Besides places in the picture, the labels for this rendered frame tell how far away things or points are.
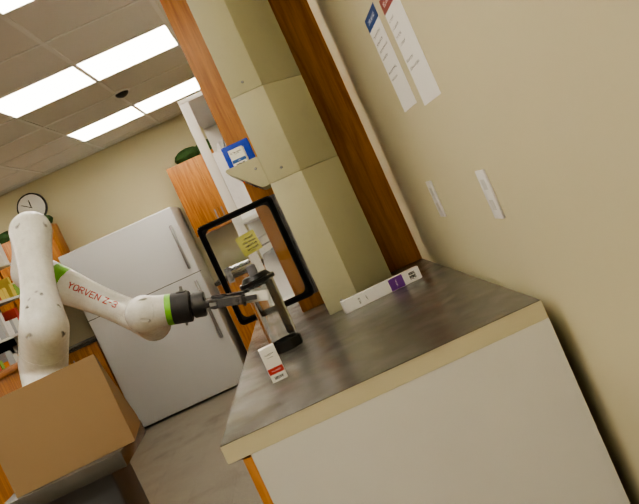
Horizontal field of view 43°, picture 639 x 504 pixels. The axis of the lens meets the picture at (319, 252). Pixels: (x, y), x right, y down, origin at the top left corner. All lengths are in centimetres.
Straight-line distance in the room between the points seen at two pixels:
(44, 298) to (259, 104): 92
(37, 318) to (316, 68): 141
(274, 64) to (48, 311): 110
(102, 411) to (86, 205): 638
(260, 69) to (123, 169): 576
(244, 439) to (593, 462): 70
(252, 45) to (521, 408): 153
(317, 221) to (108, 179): 589
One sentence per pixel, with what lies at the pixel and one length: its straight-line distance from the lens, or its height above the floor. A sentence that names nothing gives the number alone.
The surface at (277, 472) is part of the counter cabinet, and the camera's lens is 165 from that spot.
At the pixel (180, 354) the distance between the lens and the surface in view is 767.
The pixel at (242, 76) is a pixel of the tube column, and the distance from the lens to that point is 265.
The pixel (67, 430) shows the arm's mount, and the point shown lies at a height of 104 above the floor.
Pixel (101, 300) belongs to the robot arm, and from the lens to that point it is 253.
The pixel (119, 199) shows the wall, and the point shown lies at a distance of 834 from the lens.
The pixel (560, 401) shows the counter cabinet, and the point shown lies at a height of 74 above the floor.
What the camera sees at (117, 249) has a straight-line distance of 766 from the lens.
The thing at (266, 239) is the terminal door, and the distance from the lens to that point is 293.
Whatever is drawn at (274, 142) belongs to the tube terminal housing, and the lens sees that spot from 262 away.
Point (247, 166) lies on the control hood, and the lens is 261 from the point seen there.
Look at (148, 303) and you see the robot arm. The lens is 235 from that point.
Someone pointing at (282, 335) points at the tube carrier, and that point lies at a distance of 233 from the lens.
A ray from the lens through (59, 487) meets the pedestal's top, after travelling 215.
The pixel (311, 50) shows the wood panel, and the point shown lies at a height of 181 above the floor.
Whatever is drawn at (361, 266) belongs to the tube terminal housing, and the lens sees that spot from 268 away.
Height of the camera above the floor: 131
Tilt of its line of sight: 4 degrees down
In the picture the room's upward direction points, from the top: 24 degrees counter-clockwise
